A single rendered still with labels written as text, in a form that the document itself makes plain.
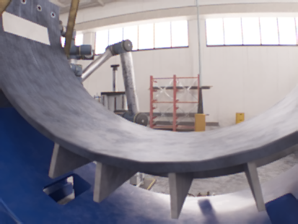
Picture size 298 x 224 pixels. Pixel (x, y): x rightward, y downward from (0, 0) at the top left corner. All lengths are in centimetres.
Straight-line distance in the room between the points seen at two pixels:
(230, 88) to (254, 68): 170
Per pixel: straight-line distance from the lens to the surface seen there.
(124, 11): 1291
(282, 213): 143
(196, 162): 60
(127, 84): 232
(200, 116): 159
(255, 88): 1156
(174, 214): 70
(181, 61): 1167
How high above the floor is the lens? 157
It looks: 2 degrees down
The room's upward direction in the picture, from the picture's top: straight up
